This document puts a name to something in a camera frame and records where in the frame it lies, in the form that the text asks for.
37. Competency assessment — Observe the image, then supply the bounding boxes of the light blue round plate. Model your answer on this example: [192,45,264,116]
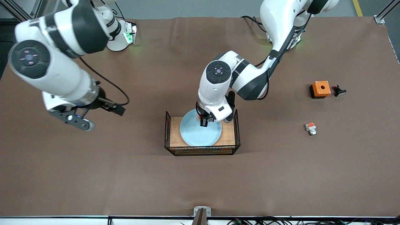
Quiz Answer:
[180,109,223,147]

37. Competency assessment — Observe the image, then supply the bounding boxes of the black button head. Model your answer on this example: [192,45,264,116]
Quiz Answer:
[331,85,347,97]

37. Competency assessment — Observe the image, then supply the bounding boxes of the wooden board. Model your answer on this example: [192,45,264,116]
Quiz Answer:
[170,116,236,147]

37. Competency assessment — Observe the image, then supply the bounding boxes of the brown table cover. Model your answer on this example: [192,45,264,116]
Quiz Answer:
[0,16,400,218]

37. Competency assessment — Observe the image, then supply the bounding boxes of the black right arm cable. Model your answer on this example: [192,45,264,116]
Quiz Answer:
[79,57,130,106]

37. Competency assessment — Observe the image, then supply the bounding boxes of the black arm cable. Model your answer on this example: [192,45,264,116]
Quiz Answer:
[255,47,282,101]
[79,57,130,106]

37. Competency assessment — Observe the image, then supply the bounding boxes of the black wire basket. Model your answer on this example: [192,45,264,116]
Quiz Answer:
[164,109,241,156]

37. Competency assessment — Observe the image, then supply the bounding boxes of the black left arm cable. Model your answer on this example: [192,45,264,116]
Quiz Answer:
[255,47,282,101]

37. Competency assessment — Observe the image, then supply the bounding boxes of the black base cable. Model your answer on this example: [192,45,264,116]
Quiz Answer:
[241,16,266,32]

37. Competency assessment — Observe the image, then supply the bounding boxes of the black cable bundle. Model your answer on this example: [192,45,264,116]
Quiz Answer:
[227,217,400,225]

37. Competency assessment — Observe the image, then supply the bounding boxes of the orange button enclosure box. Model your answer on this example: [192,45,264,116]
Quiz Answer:
[309,81,331,99]

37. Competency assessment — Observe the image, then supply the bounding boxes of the white table edge rail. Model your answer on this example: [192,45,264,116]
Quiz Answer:
[0,216,400,225]

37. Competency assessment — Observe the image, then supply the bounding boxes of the aluminium frame post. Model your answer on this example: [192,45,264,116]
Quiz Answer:
[374,0,400,24]
[0,0,41,21]

